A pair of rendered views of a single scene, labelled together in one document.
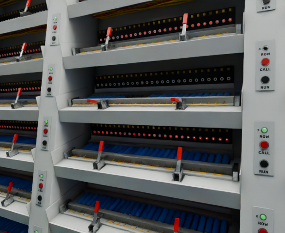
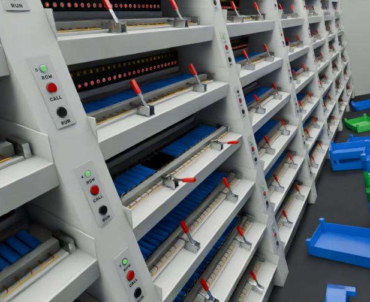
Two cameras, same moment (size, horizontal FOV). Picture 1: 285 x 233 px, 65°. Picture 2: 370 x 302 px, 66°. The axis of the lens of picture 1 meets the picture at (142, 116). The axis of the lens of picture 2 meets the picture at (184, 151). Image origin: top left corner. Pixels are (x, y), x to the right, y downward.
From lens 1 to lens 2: 1.02 m
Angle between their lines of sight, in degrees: 78
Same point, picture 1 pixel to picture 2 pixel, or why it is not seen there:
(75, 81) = not seen: hidden behind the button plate
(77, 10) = (80, 51)
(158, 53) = (195, 106)
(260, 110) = (246, 130)
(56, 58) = (87, 150)
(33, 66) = (21, 191)
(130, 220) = (213, 266)
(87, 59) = (136, 133)
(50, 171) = not seen: outside the picture
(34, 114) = (86, 277)
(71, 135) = not seen: hidden behind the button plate
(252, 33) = (231, 82)
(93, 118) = (173, 202)
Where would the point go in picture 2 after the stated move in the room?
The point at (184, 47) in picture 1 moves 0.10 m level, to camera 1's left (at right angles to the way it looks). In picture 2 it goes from (208, 97) to (205, 101)
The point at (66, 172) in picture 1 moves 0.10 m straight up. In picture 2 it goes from (176, 290) to (162, 256)
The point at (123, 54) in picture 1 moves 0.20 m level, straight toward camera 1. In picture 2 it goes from (173, 114) to (247, 91)
